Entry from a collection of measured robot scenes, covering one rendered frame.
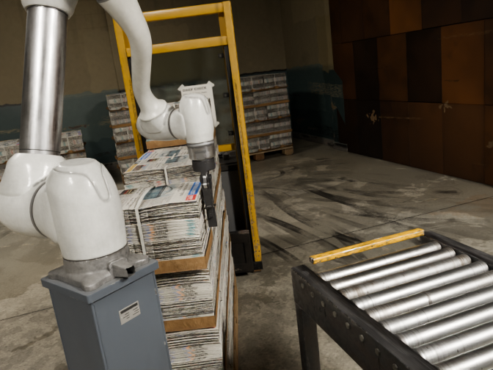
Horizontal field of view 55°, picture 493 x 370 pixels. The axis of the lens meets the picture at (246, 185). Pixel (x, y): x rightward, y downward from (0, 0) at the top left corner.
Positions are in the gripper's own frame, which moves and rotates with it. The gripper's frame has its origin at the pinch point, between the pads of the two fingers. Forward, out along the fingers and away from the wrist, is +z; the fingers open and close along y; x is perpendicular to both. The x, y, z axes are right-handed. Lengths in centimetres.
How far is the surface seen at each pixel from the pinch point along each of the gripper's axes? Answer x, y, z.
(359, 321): 37, 49, 16
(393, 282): 52, 29, 17
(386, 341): 41, 59, 16
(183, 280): -11.5, 10.5, 17.1
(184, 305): -12.4, 10.6, 26.3
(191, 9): -8, -161, -86
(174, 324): -17.0, 10.4, 32.6
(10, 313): -161, -144, 96
